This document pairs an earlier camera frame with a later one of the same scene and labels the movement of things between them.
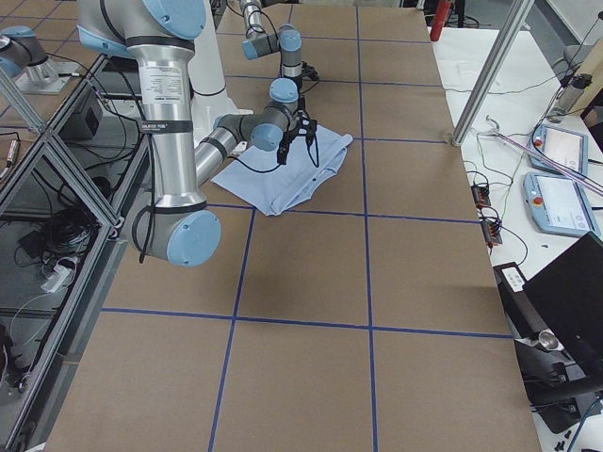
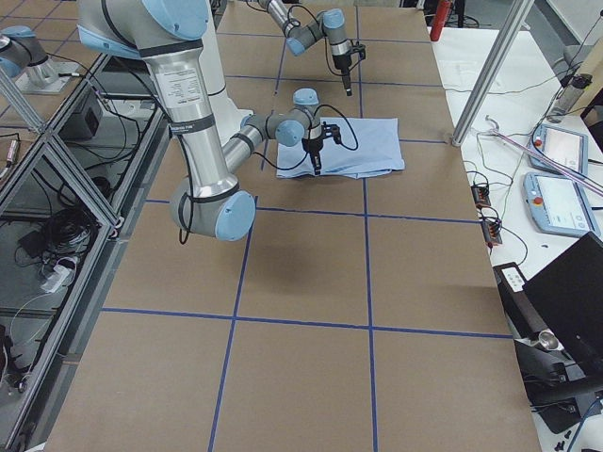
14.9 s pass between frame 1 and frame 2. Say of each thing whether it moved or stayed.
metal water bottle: stayed
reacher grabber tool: stayed
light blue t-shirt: moved
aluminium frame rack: stayed
